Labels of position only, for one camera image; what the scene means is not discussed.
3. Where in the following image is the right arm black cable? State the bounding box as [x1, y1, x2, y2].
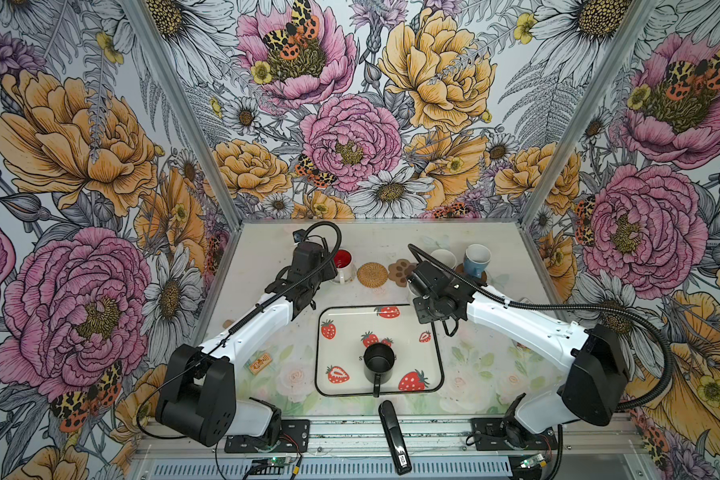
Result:
[407, 242, 675, 480]

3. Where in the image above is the black mug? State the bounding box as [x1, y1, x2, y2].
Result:
[363, 343, 396, 398]

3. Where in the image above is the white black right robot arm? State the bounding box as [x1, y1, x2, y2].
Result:
[408, 244, 675, 450]

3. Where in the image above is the strawberry print serving tray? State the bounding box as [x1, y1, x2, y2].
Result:
[315, 305, 444, 397]

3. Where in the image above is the tan wicker coaster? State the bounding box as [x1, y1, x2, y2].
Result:
[357, 262, 389, 289]

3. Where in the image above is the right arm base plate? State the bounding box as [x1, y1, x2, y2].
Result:
[469, 417, 558, 452]

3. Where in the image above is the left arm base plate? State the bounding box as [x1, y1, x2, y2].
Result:
[223, 419, 311, 454]

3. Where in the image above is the red mug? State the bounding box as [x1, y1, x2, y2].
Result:
[333, 249, 356, 284]

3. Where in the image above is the aluminium front rail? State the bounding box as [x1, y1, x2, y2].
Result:
[134, 414, 644, 460]

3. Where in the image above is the glossy dark brown coaster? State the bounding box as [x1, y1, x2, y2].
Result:
[455, 264, 488, 285]

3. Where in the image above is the brown paw shaped coaster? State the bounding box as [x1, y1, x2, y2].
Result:
[387, 259, 417, 288]

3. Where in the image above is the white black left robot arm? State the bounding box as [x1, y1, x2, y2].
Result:
[154, 220, 342, 448]

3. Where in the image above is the white blue mug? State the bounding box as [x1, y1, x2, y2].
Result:
[462, 244, 492, 277]

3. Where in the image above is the small wooden block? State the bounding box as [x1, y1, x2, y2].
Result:
[247, 352, 273, 376]

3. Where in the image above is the black stapler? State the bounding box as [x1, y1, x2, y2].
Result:
[378, 400, 412, 475]

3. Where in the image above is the white purple mug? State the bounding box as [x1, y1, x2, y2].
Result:
[431, 248, 457, 269]

